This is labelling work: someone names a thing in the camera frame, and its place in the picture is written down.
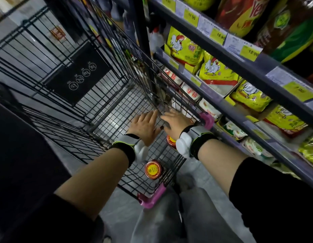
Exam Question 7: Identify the pink cart corner bumper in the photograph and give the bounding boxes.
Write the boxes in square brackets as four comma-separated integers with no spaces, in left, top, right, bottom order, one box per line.
[137,183,167,209]
[200,112,215,130]

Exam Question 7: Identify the brown bottle with green label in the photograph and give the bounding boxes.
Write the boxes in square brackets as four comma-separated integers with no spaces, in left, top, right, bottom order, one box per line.
[255,0,313,64]

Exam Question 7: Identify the white packet with red print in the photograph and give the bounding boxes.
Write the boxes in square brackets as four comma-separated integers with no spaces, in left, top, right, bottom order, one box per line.
[180,83,201,102]
[198,98,222,121]
[160,66,184,87]

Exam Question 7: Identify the white green packet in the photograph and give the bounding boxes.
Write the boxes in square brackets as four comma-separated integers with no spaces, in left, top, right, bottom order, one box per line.
[222,120,248,140]
[241,137,275,161]

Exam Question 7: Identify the grey white wrist tracker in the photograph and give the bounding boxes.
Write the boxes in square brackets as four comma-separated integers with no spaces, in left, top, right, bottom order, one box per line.
[175,125,218,160]
[110,133,149,168]

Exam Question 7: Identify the yellow container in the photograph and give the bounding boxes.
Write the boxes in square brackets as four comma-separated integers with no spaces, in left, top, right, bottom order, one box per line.
[183,0,216,12]

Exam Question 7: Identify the person's left hand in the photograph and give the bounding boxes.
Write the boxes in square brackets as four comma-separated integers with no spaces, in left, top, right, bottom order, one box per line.
[127,109,162,147]

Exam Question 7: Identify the red yellow package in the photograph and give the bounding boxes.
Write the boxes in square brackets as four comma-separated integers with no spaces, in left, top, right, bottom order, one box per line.
[215,0,271,39]

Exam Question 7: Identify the black wire shopping cart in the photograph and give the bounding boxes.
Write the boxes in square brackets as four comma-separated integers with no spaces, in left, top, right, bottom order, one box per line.
[0,0,215,209]

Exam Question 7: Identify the grey trousers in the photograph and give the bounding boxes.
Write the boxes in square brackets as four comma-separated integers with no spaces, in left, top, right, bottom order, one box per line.
[130,173,244,243]

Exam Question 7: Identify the red floor sticker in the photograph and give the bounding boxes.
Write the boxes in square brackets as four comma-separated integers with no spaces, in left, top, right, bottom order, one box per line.
[50,26,67,41]

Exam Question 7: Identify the black cart sign panel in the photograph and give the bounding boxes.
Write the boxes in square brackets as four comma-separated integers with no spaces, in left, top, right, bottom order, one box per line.
[44,41,112,106]

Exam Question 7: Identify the yellow chicken print packet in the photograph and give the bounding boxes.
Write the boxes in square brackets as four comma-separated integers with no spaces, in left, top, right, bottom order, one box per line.
[164,26,204,74]
[199,51,242,96]
[230,80,273,113]
[263,105,308,137]

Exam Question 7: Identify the grey white right wrist tracker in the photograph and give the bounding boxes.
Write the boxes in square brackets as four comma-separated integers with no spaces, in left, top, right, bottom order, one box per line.
[175,125,218,160]

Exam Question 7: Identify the black left sleeve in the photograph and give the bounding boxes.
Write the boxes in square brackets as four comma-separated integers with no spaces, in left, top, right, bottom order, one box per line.
[1,193,105,243]

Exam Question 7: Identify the grey white left wrist tracker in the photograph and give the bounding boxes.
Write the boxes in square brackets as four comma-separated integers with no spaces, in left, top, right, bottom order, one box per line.
[110,133,149,168]

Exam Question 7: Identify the person's right forearm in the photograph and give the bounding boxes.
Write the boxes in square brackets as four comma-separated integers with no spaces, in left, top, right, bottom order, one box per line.
[198,139,249,198]

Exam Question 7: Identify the person's left forearm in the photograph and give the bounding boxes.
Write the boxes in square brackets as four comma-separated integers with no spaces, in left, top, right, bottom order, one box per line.
[55,147,129,221]

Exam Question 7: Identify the black sleeve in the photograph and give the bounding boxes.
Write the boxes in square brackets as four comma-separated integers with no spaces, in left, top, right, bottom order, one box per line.
[1,193,105,243]
[228,157,313,243]

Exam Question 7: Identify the white bottle with red cap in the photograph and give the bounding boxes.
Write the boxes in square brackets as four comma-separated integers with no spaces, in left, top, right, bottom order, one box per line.
[148,26,165,57]

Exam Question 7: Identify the jar with red orange lid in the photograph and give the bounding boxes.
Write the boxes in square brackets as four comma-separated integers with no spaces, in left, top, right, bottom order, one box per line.
[144,160,162,180]
[166,135,178,150]

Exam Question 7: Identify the person's right hand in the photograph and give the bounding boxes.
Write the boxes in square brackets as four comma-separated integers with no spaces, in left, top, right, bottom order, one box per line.
[160,109,195,141]

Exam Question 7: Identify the green yellow packet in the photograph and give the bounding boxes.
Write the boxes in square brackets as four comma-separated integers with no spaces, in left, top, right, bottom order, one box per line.
[298,133,313,170]

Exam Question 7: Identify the grey metal store shelf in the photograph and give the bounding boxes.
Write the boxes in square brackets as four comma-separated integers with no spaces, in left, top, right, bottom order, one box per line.
[126,0,313,191]

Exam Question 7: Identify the black right sleeve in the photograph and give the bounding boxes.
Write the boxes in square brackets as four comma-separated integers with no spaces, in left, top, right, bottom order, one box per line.
[228,157,313,243]

